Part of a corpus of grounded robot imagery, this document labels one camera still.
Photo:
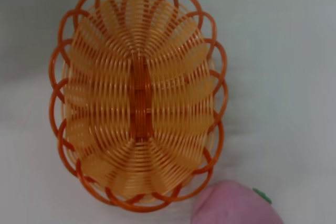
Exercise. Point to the orange woven plastic basket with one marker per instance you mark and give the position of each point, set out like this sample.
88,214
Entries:
136,95

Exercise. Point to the pink plush peach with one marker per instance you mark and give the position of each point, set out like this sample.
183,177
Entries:
231,205

